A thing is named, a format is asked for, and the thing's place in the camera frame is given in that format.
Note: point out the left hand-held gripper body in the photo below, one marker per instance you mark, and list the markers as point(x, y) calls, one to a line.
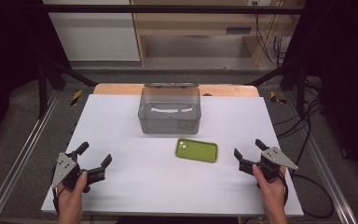
point(65, 166)

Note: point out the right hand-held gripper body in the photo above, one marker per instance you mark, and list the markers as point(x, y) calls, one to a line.
point(275, 158)

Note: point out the green phone case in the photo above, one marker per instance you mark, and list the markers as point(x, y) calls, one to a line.
point(197, 151)

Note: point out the transparent grey storage box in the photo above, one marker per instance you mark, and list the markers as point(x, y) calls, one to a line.
point(169, 123)

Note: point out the person's left hand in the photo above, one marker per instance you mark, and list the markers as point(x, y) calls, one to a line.
point(71, 193)

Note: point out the person's right hand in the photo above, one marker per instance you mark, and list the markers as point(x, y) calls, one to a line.
point(272, 193)

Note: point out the wooden table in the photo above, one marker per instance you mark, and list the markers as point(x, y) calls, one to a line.
point(121, 89)

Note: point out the white cabinet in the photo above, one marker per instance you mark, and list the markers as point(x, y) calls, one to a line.
point(96, 37)

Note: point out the light wooden desk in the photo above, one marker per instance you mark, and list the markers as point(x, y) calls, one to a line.
point(195, 23)

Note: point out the aluminium floor rail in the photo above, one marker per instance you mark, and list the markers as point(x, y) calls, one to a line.
point(18, 155)
point(329, 174)

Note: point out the black frame strut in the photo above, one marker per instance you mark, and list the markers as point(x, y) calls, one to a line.
point(42, 93)
point(300, 90)

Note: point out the black horizontal frame bar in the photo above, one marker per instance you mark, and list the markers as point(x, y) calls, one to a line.
point(167, 9)

